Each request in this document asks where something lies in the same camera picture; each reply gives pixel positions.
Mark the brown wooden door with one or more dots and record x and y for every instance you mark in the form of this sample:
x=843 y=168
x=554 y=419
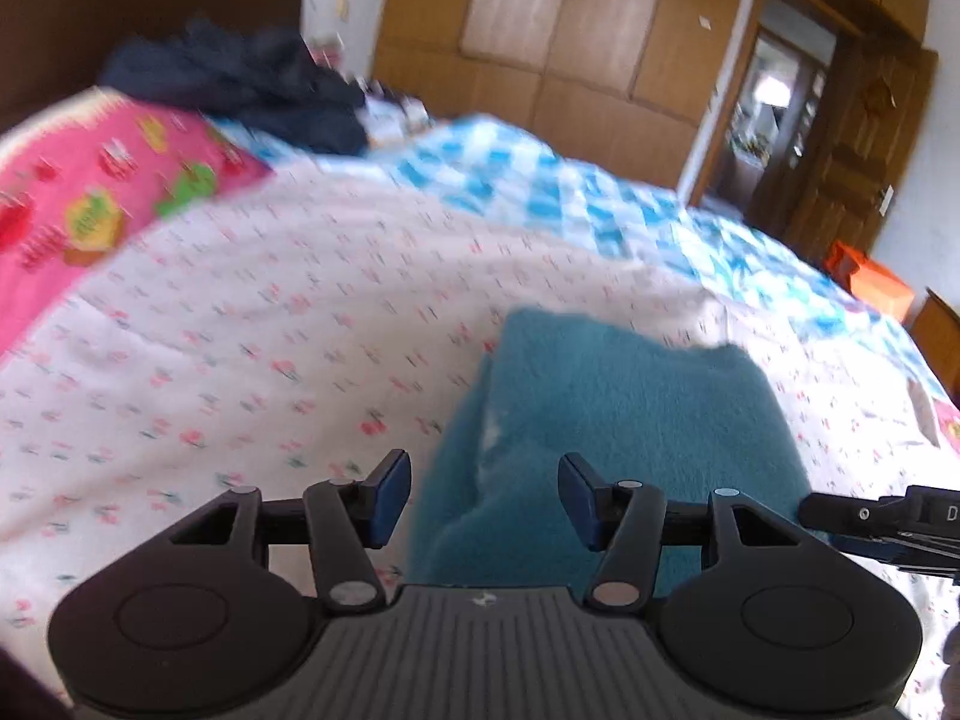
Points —
x=855 y=150

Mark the dark navy jacket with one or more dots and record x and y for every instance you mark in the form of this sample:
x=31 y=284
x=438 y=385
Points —
x=247 y=82

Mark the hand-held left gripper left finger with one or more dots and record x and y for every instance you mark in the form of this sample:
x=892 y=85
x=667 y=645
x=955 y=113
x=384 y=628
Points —
x=388 y=495

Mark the wooden bedside cabinet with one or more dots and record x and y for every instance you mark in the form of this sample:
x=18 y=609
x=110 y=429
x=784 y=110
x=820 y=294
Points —
x=937 y=337

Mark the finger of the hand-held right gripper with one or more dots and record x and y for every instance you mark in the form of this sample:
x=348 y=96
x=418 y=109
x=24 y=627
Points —
x=851 y=514
x=877 y=546

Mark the blue fuzzy flower-pattern sweater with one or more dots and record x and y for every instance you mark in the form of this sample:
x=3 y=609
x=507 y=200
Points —
x=622 y=427

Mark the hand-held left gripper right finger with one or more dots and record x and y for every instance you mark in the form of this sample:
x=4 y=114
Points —
x=579 y=499

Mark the dark wooden headboard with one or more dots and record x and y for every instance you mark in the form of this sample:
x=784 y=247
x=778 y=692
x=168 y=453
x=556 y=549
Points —
x=112 y=7

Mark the orange box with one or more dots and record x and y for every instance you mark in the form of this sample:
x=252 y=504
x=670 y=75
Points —
x=874 y=281

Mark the white cherry-print quilt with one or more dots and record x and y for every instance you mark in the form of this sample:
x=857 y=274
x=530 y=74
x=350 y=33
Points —
x=247 y=360

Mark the wooden wardrobe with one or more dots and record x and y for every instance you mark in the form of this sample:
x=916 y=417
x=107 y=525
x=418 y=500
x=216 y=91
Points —
x=570 y=37

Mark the blue and white checked blanket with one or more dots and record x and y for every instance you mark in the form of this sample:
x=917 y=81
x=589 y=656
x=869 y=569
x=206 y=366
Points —
x=570 y=187

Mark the pink fruit-print pillow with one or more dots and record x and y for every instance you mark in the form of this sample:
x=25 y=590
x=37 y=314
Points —
x=90 y=195

